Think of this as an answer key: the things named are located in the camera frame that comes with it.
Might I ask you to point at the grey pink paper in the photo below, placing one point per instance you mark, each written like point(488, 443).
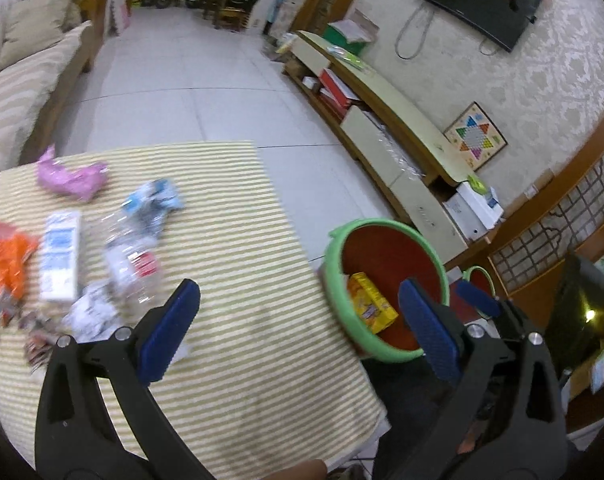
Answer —
point(39, 342)

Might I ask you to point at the wooden television cabinet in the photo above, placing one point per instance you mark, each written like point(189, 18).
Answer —
point(381, 95)

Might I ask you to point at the clear plastic bottle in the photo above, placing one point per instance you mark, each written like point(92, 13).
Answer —
point(132, 260)

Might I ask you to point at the black television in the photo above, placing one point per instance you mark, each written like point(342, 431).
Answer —
point(476, 0)

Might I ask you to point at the orange snack bag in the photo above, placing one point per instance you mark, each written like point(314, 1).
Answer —
point(4, 260)

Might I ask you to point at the red box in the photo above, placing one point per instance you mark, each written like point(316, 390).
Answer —
point(337, 92)

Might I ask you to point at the beige pillow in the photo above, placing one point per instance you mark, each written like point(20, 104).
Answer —
point(37, 17)

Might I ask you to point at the small red green bin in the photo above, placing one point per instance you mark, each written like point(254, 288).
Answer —
point(483, 275)

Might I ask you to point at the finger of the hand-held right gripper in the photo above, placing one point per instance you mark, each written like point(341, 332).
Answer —
point(476, 299)

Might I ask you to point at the wooden lattice screen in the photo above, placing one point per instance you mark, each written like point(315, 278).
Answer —
point(556, 220)

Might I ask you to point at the person's left hand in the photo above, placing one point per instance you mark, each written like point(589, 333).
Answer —
point(302, 471)

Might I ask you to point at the white box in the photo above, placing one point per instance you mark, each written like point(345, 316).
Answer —
point(474, 212)

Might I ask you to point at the striped beige sofa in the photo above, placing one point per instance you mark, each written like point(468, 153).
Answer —
point(17, 100)

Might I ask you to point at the white carton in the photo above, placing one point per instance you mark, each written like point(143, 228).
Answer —
point(59, 255)

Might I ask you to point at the green box with cardboard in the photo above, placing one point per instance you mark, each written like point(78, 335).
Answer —
point(349, 35)

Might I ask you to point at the blue white wrapper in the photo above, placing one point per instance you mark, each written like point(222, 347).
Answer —
point(154, 200)

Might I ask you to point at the red bin with green rim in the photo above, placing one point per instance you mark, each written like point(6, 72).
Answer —
point(381, 250)

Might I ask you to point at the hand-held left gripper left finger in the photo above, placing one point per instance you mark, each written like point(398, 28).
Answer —
point(169, 330)

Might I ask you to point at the pink plastic bag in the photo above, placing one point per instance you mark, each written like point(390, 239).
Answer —
point(72, 180)

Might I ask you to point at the striped tablecloth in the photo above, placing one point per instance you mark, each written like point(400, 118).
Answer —
point(262, 360)

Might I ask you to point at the red blue wrapper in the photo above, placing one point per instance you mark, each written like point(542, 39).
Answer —
point(3, 310)

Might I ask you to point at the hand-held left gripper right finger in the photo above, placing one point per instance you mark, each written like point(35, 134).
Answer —
point(426, 330)

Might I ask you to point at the yellow box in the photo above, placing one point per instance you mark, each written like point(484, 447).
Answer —
point(371, 305)

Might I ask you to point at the white grey patterned wrapper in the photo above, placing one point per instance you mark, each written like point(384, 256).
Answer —
point(92, 310)

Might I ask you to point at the chinese checkers board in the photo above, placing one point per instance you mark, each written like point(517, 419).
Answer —
point(475, 136)

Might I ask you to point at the green tissue pack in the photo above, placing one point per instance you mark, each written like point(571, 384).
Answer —
point(476, 183)

